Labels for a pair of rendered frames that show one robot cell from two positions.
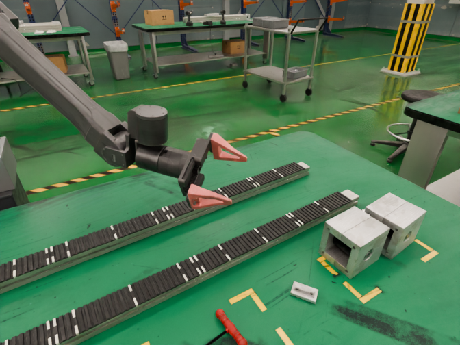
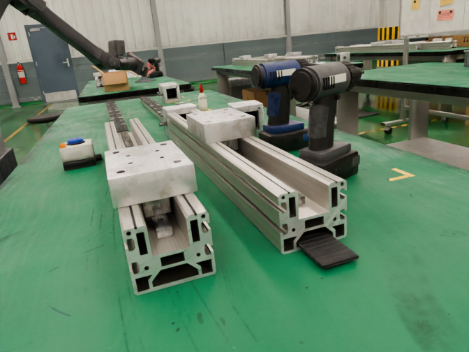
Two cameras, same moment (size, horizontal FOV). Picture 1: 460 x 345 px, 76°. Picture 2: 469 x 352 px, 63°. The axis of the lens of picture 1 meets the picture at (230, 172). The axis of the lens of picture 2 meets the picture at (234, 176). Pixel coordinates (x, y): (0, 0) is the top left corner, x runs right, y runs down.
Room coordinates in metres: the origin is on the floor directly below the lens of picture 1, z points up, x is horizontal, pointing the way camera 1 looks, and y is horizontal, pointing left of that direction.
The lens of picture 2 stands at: (-0.37, 1.78, 1.04)
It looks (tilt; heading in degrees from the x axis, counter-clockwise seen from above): 19 degrees down; 284
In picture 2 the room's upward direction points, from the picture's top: 6 degrees counter-clockwise
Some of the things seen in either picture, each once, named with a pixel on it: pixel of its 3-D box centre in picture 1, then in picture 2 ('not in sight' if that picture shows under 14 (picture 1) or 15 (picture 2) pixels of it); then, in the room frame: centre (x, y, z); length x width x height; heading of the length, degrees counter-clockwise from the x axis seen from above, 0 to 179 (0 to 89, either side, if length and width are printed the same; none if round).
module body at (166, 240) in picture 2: not in sight; (137, 167); (0.02, 1.07, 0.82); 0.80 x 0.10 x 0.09; 122
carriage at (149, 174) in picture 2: not in sight; (148, 178); (-0.11, 1.28, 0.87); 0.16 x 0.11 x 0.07; 122
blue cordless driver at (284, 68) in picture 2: not in sight; (293, 105); (-0.29, 0.80, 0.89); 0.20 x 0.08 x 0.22; 33
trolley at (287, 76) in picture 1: (280, 56); not in sight; (4.37, -0.71, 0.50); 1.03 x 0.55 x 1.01; 35
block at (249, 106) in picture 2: not in sight; (242, 119); (-0.12, 0.63, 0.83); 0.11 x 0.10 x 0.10; 24
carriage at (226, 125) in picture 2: not in sight; (219, 130); (-0.14, 0.97, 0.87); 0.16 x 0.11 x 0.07; 122
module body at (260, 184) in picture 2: not in sight; (222, 151); (-0.14, 0.97, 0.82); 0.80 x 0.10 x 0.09; 122
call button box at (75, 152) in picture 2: not in sight; (82, 153); (0.27, 0.90, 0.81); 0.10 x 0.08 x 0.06; 32
